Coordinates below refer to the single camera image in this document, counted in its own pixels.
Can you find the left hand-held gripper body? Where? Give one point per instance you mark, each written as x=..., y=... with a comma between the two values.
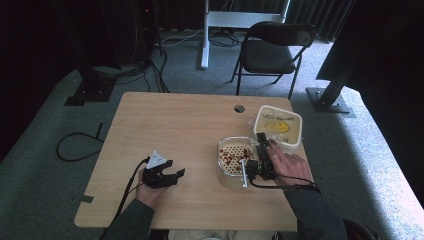
x=156, y=175

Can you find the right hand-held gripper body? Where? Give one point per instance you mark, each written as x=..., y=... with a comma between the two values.
x=263, y=168

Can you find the perforated cream strainer insert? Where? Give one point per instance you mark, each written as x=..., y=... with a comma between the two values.
x=231, y=158

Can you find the cream square container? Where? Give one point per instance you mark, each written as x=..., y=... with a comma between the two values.
x=230, y=180

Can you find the person's left hand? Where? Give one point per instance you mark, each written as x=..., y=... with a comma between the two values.
x=150, y=196

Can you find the person's right hand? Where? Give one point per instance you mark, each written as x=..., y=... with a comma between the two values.
x=290, y=168

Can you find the white lid with yellow face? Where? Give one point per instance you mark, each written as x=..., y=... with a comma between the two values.
x=280, y=125

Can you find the dried red berries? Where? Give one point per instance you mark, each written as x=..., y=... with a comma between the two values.
x=233, y=156

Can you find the grey table grommet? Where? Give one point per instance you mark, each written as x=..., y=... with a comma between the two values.
x=239, y=108

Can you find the grey tape piece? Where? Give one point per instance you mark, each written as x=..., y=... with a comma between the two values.
x=83, y=199

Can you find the black metal stand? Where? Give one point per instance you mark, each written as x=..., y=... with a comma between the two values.
x=330, y=100
x=91, y=86

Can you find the black folding chair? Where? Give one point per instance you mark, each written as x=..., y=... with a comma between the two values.
x=266, y=55

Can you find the black round seat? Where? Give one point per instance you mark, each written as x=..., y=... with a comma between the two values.
x=361, y=231

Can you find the dark curtain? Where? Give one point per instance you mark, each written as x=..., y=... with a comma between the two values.
x=313, y=13

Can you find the white desk frame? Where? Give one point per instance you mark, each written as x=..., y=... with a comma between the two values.
x=233, y=19

